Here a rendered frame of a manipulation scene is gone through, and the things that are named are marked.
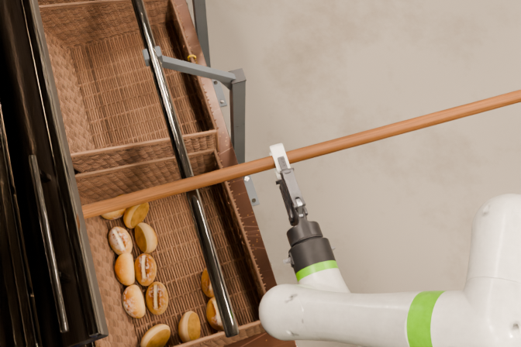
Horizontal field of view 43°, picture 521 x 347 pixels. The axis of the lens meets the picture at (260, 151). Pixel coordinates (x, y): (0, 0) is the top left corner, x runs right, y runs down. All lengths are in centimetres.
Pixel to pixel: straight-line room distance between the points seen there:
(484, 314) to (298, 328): 37
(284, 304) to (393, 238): 154
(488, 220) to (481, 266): 8
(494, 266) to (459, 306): 8
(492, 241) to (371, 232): 171
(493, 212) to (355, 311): 29
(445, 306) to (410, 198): 179
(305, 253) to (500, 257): 48
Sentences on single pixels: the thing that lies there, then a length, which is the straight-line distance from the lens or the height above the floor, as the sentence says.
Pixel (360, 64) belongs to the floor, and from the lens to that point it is 310.
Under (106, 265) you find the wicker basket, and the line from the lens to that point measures 204.
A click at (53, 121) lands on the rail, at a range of 134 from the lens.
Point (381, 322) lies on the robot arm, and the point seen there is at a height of 150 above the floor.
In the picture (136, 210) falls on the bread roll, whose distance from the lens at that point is 209.
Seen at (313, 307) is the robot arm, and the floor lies 139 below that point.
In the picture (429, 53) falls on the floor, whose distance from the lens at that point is 320.
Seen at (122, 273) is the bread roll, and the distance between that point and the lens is 204.
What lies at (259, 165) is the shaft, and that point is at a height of 121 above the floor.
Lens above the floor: 260
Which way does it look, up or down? 66 degrees down
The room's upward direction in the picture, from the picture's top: 3 degrees clockwise
